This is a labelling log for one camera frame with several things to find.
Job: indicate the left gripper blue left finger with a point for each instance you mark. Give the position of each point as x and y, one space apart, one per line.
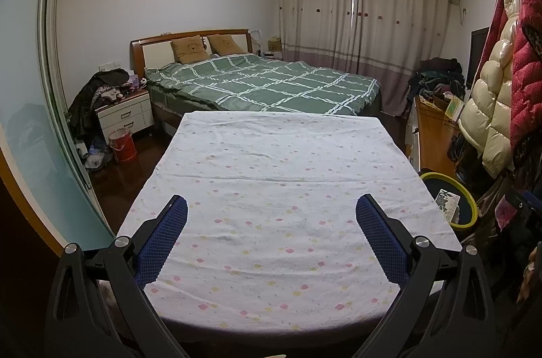
155 239

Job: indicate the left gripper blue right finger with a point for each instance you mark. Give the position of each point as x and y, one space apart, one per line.
388 239

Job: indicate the small printed carton box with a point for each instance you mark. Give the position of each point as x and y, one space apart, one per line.
448 203

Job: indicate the yellow rim trash bin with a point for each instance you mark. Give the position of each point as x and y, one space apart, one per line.
435 181

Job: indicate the white floral tablecloth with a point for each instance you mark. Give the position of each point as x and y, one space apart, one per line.
271 245

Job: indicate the red bucket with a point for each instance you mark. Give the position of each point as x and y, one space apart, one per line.
121 142

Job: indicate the white nightstand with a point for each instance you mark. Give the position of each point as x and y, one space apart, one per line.
132 113

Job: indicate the wooden low cabinet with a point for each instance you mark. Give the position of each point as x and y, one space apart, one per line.
435 133

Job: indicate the cream puffer jacket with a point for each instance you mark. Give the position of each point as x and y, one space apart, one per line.
485 119

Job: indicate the dark clothes on nightstand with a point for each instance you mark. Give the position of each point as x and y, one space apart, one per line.
102 89

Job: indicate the sliding glass wardrobe door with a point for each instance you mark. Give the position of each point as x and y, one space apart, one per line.
35 167

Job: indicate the wooden bed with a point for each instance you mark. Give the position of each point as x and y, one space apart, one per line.
155 52

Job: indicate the green plaid duvet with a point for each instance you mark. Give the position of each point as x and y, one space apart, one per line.
248 82

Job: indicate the pile of clothes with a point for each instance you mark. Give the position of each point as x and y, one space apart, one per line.
437 76

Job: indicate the left brown pillow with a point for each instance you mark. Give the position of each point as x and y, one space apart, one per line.
189 50

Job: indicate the brown pillow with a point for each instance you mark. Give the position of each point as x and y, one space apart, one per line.
189 50
224 44

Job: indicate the right brown pillow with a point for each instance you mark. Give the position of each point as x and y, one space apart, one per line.
224 44

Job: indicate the cardboard box by bed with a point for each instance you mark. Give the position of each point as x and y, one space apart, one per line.
274 44

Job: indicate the black television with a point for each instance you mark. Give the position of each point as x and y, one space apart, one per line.
477 42

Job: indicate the pink white curtains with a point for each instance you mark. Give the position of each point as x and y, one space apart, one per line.
382 39

